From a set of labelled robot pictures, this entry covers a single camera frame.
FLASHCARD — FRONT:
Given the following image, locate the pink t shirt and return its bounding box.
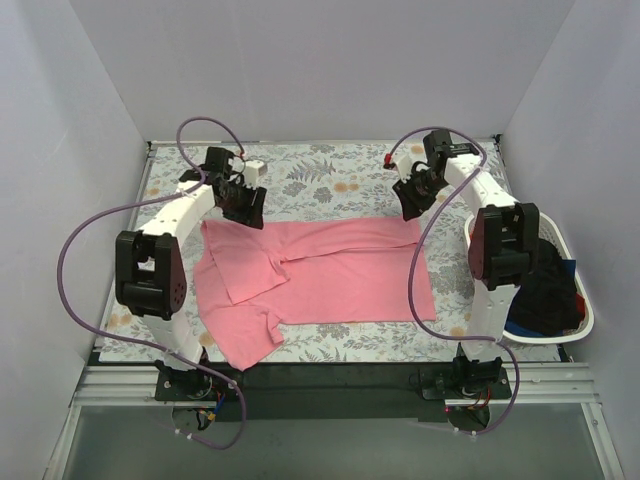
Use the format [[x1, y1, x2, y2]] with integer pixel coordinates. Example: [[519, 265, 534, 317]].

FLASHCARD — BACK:
[[193, 217, 436, 370]]

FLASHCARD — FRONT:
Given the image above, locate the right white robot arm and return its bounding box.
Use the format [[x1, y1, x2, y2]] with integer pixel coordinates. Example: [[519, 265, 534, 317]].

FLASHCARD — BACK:
[[383, 127, 540, 398]]

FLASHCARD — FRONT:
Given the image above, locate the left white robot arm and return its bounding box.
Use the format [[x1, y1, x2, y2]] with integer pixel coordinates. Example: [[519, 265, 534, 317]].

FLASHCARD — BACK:
[[115, 147, 267, 371]]

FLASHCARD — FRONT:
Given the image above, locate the white laundry basket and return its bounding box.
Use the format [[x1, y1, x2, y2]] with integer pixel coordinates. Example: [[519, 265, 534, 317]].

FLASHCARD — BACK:
[[465, 204, 594, 345]]

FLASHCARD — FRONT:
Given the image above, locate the black garment in basket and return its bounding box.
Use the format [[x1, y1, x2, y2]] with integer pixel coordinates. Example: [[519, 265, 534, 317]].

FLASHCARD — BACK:
[[507, 237, 587, 337]]

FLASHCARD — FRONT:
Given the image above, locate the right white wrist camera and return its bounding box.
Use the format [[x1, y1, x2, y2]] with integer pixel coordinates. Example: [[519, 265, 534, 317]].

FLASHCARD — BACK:
[[383, 153, 414, 182]]

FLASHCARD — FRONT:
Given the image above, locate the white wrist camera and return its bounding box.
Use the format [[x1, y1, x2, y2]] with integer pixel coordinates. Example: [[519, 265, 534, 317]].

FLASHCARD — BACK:
[[383, 153, 414, 182], [230, 160, 268, 183]]

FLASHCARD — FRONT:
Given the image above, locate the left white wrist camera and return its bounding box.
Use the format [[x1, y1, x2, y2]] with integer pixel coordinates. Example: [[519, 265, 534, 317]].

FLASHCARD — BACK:
[[230, 160, 268, 183]]

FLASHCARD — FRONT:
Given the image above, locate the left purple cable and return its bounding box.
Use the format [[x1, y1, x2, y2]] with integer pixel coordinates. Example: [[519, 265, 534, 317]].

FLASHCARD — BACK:
[[56, 116, 248, 450]]

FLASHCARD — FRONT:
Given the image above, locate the purple cable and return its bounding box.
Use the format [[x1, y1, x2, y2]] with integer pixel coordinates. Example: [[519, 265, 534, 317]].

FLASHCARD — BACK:
[[56, 116, 248, 450], [384, 126, 520, 443]]

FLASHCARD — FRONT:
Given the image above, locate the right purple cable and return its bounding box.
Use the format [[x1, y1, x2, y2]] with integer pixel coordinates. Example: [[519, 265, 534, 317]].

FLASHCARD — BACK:
[[384, 126, 520, 443]]

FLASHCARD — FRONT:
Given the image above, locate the aluminium frame rail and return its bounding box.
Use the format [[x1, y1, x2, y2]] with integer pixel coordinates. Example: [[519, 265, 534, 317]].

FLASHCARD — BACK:
[[72, 362, 601, 407]]

